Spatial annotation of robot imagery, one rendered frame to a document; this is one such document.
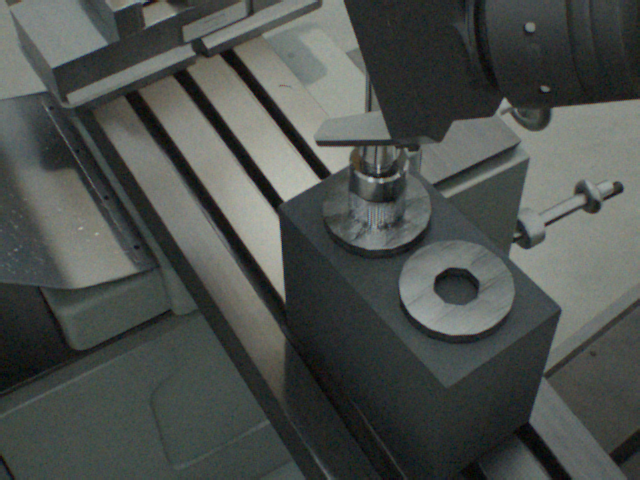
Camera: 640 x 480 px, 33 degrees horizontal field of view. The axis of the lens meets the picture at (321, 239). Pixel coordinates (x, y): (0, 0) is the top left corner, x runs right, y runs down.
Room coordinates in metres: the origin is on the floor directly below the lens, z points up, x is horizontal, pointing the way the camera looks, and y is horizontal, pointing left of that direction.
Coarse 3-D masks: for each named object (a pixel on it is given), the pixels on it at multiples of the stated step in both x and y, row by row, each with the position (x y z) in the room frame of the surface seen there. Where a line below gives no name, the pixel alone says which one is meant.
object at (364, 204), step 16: (352, 192) 0.54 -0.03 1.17; (368, 192) 0.53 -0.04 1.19; (384, 192) 0.53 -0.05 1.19; (400, 192) 0.53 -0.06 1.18; (352, 208) 0.54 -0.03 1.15; (368, 208) 0.53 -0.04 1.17; (384, 208) 0.53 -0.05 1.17; (400, 208) 0.54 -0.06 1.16; (368, 224) 0.53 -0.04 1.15; (384, 224) 0.53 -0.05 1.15
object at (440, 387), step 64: (320, 192) 0.58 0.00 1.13; (320, 256) 0.51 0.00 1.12; (384, 256) 0.51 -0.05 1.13; (448, 256) 0.50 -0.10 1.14; (320, 320) 0.52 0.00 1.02; (384, 320) 0.45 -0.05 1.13; (448, 320) 0.44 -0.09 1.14; (512, 320) 0.44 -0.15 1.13; (384, 384) 0.44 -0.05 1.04; (448, 384) 0.39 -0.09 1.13; (512, 384) 0.43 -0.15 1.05; (448, 448) 0.39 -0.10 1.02
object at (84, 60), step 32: (32, 0) 0.97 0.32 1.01; (64, 0) 0.97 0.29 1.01; (96, 0) 0.94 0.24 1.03; (128, 0) 0.92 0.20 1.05; (160, 0) 0.96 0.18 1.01; (224, 0) 0.97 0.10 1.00; (256, 0) 0.99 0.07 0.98; (288, 0) 1.02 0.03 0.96; (320, 0) 1.02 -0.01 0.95; (32, 32) 0.92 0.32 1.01; (64, 32) 0.92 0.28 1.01; (96, 32) 0.92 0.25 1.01; (128, 32) 0.91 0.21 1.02; (160, 32) 0.93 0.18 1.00; (192, 32) 0.95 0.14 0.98; (224, 32) 0.97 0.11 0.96; (256, 32) 0.98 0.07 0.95; (32, 64) 0.93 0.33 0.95; (64, 64) 0.87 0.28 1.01; (96, 64) 0.89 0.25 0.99; (128, 64) 0.90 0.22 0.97; (160, 64) 0.92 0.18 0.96; (192, 64) 0.93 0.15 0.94; (64, 96) 0.86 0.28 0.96; (96, 96) 0.87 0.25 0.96
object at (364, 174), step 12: (360, 156) 0.55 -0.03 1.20; (348, 168) 0.55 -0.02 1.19; (360, 168) 0.54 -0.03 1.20; (372, 168) 0.54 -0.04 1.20; (384, 168) 0.54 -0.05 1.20; (396, 168) 0.54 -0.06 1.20; (360, 180) 0.53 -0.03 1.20; (372, 180) 0.53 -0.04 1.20; (384, 180) 0.53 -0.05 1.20; (396, 180) 0.53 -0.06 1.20
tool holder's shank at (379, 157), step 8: (368, 80) 0.54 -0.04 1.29; (368, 88) 0.54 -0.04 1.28; (368, 96) 0.54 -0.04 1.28; (368, 104) 0.54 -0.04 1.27; (376, 104) 0.54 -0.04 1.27; (360, 152) 0.55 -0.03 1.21; (368, 152) 0.54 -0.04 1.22; (376, 152) 0.54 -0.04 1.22; (384, 152) 0.54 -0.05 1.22; (392, 152) 0.54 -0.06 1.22; (368, 160) 0.54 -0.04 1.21; (376, 160) 0.54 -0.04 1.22; (384, 160) 0.54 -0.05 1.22; (392, 160) 0.54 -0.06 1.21
